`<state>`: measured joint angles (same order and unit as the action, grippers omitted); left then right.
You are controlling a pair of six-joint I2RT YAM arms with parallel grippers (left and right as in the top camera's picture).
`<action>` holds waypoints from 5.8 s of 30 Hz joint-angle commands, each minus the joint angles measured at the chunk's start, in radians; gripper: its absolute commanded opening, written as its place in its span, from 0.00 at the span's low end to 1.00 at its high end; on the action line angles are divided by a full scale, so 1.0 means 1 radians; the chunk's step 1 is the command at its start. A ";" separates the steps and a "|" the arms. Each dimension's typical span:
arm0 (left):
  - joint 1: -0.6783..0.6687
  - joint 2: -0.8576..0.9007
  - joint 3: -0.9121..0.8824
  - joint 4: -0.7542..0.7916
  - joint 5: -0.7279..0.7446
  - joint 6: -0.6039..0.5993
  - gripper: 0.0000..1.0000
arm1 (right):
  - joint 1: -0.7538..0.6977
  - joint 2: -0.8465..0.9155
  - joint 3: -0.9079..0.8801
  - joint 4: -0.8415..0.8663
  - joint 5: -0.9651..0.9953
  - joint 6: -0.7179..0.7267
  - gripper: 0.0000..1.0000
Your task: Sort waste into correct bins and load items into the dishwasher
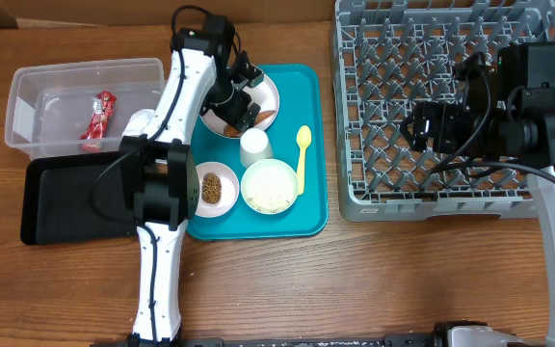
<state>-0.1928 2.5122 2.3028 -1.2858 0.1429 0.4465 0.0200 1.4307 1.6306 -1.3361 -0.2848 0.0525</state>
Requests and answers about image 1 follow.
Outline white plastic cup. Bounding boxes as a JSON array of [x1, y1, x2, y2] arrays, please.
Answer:
[[240, 128, 274, 168]]

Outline small pink plate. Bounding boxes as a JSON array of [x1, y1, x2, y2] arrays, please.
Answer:
[[196, 162, 240, 218]]

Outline brown food scraps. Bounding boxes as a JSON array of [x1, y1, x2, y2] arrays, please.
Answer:
[[201, 173, 222, 204]]

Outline pale green bowl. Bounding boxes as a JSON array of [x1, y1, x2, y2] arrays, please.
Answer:
[[240, 159, 299, 215]]

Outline red snack wrapper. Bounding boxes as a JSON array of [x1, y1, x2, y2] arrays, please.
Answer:
[[80, 91, 117, 152]]

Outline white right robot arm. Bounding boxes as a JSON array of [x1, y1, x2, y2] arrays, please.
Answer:
[[400, 42, 555, 346]]

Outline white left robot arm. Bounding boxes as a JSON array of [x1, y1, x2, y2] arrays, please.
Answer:
[[116, 13, 264, 346]]

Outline grey dishwasher rack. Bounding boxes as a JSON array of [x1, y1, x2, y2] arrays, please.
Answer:
[[332, 0, 555, 222]]

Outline black waste tray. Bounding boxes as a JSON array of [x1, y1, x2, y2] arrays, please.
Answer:
[[19, 152, 145, 246]]

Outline large pink plate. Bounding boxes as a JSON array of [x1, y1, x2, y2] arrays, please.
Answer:
[[201, 75, 279, 138]]

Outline teal plastic tray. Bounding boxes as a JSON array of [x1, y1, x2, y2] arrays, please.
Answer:
[[187, 64, 329, 241]]

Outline yellow plastic spoon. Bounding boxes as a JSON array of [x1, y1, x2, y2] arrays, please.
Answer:
[[296, 125, 312, 196]]

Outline crumpled white tissue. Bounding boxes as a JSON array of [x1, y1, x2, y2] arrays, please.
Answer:
[[122, 109, 155, 137]]

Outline clear plastic bin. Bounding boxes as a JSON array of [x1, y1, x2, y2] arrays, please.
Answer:
[[5, 58, 165, 159]]

